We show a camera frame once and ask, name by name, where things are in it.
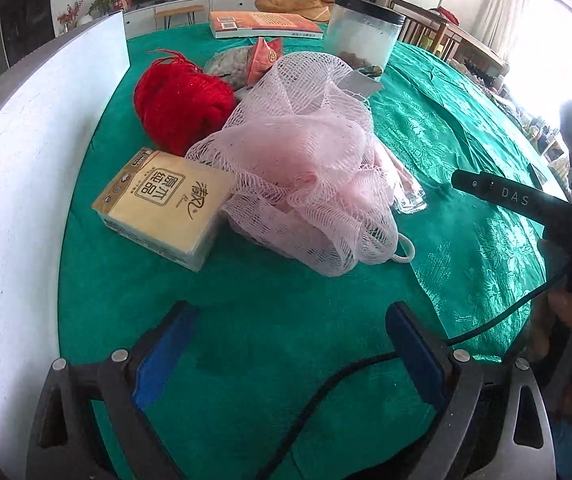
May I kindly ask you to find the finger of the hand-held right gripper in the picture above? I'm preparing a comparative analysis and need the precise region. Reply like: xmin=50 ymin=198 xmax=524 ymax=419
xmin=451 ymin=169 xmax=572 ymax=221

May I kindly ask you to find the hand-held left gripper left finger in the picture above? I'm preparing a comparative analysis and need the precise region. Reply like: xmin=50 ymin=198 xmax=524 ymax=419
xmin=26 ymin=301 xmax=199 ymax=480

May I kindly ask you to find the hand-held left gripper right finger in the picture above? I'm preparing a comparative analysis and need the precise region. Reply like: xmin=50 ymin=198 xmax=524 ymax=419
xmin=385 ymin=301 xmax=559 ymax=480

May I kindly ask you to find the yellow tissue pack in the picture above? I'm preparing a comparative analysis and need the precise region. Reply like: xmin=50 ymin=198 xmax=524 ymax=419
xmin=90 ymin=147 xmax=237 ymax=273

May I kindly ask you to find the pink mesh bath sponge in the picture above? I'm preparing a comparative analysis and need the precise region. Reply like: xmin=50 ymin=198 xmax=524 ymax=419
xmin=185 ymin=51 xmax=417 ymax=278

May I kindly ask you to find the white board panel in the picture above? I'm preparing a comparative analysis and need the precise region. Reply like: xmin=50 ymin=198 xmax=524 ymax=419
xmin=0 ymin=10 xmax=131 ymax=461

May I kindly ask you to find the red yarn ball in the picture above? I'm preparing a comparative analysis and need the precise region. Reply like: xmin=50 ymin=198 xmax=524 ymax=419
xmin=133 ymin=49 xmax=239 ymax=157

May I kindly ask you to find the grey wet wipes pack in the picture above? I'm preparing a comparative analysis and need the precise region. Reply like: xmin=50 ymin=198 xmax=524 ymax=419
xmin=205 ymin=47 xmax=261 ymax=93

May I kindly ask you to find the patterned green satin cloth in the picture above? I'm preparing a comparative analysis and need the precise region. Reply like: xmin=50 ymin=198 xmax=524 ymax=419
xmin=366 ymin=40 xmax=567 ymax=361

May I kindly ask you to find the pile of cluttered goods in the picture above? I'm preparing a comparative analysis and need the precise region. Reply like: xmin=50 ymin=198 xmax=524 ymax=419
xmin=466 ymin=60 xmax=569 ymax=173

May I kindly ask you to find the clear plastic wrapper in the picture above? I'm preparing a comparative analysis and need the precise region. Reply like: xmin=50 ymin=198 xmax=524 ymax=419
xmin=391 ymin=180 xmax=429 ymax=213

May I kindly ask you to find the plain green table cover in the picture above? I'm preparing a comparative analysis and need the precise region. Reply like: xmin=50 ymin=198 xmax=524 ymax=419
xmin=58 ymin=22 xmax=447 ymax=480

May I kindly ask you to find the wooden chair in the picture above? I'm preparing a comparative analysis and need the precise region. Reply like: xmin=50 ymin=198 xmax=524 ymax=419
xmin=391 ymin=5 xmax=509 ymax=76

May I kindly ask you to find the white curtain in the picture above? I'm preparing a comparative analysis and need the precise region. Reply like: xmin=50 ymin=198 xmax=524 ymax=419
xmin=486 ymin=0 xmax=557 ymax=61

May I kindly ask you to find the clear jar with black lid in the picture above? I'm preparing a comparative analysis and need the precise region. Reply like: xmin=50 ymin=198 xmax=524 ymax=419
xmin=325 ymin=0 xmax=407 ymax=81

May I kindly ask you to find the orange fabric sachet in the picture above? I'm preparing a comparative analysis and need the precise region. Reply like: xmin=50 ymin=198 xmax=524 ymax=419
xmin=245 ymin=37 xmax=285 ymax=86

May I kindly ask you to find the orange lounge chair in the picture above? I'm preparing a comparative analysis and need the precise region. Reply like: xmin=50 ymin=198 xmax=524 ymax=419
xmin=256 ymin=0 xmax=367 ymax=21

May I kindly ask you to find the orange book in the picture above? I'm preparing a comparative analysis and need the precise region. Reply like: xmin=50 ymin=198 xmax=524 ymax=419
xmin=209 ymin=10 xmax=325 ymax=40

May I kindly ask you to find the white television cabinet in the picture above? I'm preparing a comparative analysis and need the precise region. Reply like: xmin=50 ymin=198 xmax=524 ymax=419
xmin=124 ymin=0 xmax=267 ymax=41

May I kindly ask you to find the wooden stool with metal legs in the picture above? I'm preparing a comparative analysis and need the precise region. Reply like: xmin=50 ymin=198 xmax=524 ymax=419
xmin=155 ymin=4 xmax=205 ymax=28

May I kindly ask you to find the red flower plant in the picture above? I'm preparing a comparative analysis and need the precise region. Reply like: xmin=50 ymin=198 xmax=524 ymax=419
xmin=57 ymin=2 xmax=84 ymax=36

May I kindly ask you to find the green plant with red blooms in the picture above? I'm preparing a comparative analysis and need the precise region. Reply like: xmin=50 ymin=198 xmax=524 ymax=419
xmin=88 ymin=0 xmax=121 ymax=17

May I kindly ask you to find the dark display cabinet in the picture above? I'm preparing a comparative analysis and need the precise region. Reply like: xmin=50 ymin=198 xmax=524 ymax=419
xmin=0 ymin=0 xmax=56 ymax=56

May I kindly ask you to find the black cable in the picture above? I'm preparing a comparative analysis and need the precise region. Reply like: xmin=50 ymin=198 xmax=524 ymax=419
xmin=261 ymin=260 xmax=572 ymax=480

